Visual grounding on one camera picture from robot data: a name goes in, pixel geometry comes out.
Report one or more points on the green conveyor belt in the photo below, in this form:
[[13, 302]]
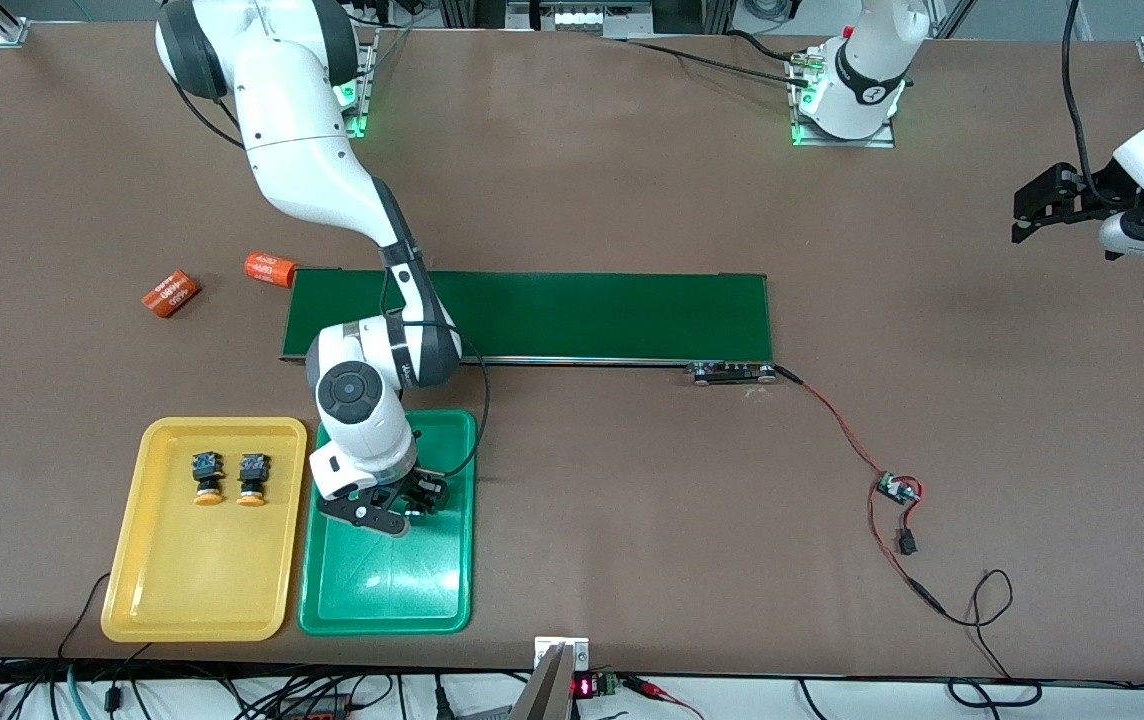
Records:
[[612, 315]]

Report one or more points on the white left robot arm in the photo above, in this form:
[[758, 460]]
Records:
[[867, 70]]

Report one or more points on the orange cylinder with white print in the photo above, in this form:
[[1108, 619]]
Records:
[[172, 293], [270, 270]]

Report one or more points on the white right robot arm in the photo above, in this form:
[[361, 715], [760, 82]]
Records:
[[352, 400]]

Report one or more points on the yellow push button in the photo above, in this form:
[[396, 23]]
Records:
[[208, 496], [251, 497]]

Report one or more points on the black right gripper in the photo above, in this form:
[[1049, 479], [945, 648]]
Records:
[[419, 486]]

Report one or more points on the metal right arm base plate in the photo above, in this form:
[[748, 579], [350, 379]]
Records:
[[364, 80]]

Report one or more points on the red digit display module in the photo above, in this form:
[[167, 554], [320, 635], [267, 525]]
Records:
[[584, 687]]

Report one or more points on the small black plug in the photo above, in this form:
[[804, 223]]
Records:
[[907, 543]]

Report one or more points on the small green circuit board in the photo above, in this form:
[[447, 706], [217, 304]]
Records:
[[898, 490]]

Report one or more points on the grey equipment box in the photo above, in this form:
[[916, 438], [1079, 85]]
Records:
[[582, 18]]

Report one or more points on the red clip lead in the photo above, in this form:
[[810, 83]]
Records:
[[657, 690]]

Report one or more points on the yellow plastic tray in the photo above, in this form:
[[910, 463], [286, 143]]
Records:
[[202, 570]]

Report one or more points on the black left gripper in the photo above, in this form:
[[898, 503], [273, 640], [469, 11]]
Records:
[[1104, 189]]

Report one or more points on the green plastic tray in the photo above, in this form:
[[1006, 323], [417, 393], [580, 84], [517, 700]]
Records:
[[402, 580]]

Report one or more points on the silver camera mount bracket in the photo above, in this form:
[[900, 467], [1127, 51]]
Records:
[[562, 655]]

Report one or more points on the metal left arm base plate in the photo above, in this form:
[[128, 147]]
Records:
[[812, 135]]

